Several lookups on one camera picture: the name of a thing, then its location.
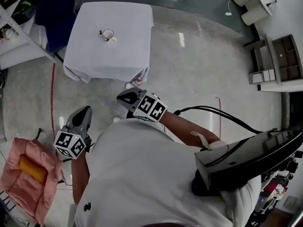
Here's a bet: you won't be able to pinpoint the grey open cabinet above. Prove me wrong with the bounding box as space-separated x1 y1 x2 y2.
248 34 303 86

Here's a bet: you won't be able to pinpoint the orange pillow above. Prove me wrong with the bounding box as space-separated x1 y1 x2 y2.
18 155 48 183

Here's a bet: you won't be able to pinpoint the white metal shelf rack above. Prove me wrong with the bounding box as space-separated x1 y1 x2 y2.
0 0 58 70

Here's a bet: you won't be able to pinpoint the table with white tablecloth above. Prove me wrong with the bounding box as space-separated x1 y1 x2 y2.
63 1 155 84

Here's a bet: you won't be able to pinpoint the pink padded cushion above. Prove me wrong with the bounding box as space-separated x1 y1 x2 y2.
0 137 63 225

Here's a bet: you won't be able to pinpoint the white arm strap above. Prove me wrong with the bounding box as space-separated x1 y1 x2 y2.
190 131 212 150

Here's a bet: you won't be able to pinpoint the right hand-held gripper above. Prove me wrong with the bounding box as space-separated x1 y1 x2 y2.
117 88 168 123

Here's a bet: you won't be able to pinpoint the black cable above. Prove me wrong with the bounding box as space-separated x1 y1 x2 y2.
174 105 264 135

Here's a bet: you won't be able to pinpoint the blue chair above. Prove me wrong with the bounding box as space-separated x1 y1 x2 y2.
35 0 78 54

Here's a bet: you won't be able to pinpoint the white mug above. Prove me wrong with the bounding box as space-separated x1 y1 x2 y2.
101 29 118 44

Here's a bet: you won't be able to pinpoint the person's white shirt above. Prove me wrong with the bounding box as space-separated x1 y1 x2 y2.
74 119 262 227

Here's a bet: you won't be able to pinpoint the green and black bag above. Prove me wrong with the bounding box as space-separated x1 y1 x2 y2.
11 0 41 25

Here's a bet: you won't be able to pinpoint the person's right forearm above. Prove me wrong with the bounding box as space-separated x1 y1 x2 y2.
159 110 222 150

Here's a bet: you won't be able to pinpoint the pink and white shoes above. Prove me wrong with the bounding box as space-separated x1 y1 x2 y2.
125 76 144 90

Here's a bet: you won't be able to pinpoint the person's left forearm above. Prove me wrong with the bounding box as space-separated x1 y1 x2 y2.
70 156 91 205

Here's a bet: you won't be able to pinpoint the bench with electronic equipment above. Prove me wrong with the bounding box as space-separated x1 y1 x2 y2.
247 150 303 227

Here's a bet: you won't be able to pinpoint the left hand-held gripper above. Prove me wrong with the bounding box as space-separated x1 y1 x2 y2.
53 106 93 162

